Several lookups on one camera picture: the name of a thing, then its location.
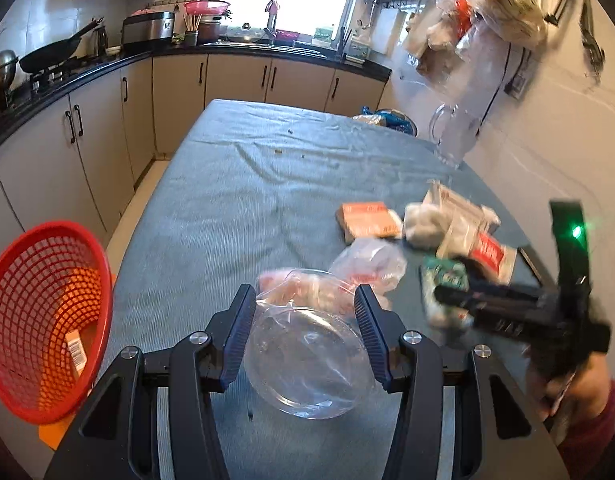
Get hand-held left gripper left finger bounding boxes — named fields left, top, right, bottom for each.
left=44, top=284, right=258, bottom=480

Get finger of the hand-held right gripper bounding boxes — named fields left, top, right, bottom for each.
left=457, top=256, right=543, bottom=303
left=432, top=285, right=538, bottom=333

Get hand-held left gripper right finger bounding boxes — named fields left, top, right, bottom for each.
left=354, top=284, right=571, bottom=480

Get red and white wrapper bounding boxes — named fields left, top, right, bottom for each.
left=437, top=225, right=518, bottom=283

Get green snack packet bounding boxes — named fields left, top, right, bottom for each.
left=420, top=255, right=471, bottom=331

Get clear bag with pink scraps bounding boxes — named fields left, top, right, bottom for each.
left=258, top=267, right=358, bottom=321

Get clear plastic lid bag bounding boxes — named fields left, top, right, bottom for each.
left=244, top=305, right=375, bottom=418

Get orange cardboard box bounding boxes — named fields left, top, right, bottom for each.
left=336, top=201, right=404, bottom=243

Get red plastic mesh basket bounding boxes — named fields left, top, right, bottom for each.
left=0, top=220, right=114, bottom=425

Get person's right forearm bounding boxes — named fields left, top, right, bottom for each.
left=557, top=380, right=615, bottom=461

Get person's right hand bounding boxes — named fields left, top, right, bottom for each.
left=530, top=350, right=613, bottom=426

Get white paper packaging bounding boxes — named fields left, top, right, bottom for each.
left=422, top=180, right=501, bottom=233

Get crumpled clear plastic bag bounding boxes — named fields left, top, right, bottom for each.
left=330, top=237, right=407, bottom=306

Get grey tablecloth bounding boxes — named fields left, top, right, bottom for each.
left=95, top=99, right=568, bottom=480

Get small white labelled packet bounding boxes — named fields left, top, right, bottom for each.
left=66, top=331, right=88, bottom=373

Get blue plastic bag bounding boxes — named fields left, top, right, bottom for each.
left=360, top=106, right=418, bottom=136

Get beige base cabinets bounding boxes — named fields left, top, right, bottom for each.
left=0, top=52, right=391, bottom=271

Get hanging plastic bags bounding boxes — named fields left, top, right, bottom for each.
left=402, top=0, right=548, bottom=91

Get black hanging utensil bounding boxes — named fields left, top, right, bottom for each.
left=577, top=0, right=605, bottom=83

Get glass pot lid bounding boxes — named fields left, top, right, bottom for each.
left=226, top=21, right=266, bottom=43

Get chopstick holder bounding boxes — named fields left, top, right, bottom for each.
left=184, top=12, right=203, bottom=46

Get dark cooking pot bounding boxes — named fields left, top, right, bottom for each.
left=200, top=17, right=224, bottom=43

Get steel faucet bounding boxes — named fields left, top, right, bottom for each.
left=264, top=1, right=281, bottom=46

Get gas stove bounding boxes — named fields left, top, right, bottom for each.
left=28, top=57, right=118, bottom=91

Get silver rice cooker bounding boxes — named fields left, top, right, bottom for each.
left=122, top=11, right=176, bottom=46

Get pink plastic basin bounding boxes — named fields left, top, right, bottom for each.
left=184, top=0, right=231, bottom=18

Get black frying pan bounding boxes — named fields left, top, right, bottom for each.
left=18, top=17, right=104, bottom=73

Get steel wok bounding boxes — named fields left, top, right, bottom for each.
left=0, top=50, right=18, bottom=103

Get wall power socket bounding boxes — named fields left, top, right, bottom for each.
left=505, top=52, right=533, bottom=101

